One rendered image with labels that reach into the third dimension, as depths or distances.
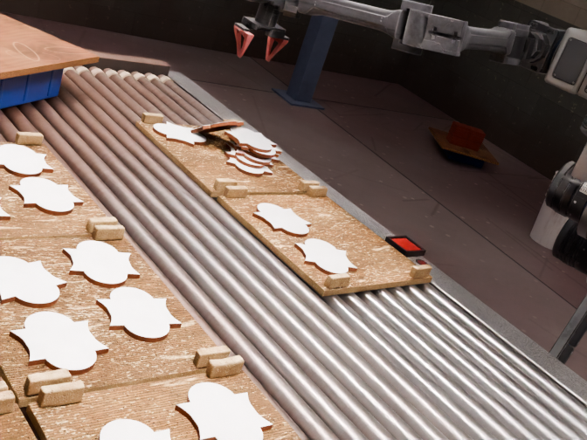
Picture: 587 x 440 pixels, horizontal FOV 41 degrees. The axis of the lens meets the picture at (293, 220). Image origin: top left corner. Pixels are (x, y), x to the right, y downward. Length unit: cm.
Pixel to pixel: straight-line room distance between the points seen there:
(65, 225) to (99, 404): 51
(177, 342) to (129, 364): 11
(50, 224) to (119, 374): 44
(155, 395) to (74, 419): 13
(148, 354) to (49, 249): 32
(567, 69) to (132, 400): 149
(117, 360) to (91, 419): 14
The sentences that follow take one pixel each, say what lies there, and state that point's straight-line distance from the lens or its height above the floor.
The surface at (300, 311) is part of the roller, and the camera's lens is 155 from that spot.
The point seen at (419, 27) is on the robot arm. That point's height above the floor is 145.
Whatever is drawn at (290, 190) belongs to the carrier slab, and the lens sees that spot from 204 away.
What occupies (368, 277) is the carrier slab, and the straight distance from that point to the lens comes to 173.
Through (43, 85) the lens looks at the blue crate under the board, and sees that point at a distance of 220.
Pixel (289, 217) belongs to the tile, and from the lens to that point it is 185.
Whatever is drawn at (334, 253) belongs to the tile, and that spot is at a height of 95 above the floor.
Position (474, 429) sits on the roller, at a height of 92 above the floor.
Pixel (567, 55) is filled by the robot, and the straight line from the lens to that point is 222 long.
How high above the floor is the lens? 166
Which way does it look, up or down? 23 degrees down
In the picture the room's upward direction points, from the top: 20 degrees clockwise
